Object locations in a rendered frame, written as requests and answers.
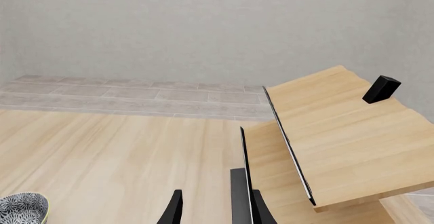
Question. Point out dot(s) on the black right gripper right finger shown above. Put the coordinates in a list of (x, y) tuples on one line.
[(261, 212)]

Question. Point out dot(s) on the small black block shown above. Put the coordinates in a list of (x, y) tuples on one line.
[(380, 89)]

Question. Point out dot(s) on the wooden drawer with dark front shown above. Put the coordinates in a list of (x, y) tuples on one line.
[(271, 163)]

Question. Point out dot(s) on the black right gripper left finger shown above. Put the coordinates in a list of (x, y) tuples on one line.
[(173, 212)]

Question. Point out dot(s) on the wooden cabinet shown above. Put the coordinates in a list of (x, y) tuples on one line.
[(349, 142)]

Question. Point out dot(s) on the patterned black and white bowl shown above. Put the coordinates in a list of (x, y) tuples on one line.
[(21, 208)]

